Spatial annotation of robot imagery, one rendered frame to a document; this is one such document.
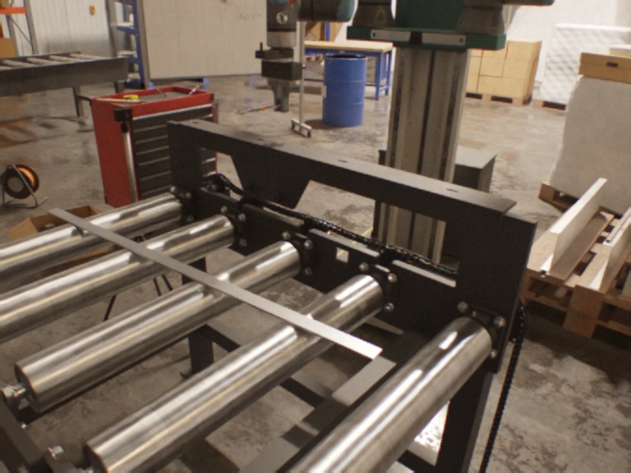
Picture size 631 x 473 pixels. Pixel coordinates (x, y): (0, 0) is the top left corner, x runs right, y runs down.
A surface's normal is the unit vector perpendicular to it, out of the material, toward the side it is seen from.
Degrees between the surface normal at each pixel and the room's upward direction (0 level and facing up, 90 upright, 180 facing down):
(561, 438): 0
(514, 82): 90
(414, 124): 90
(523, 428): 0
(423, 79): 90
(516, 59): 90
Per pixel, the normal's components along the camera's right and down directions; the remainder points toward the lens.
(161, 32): 0.40, 0.42
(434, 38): -0.54, 0.37
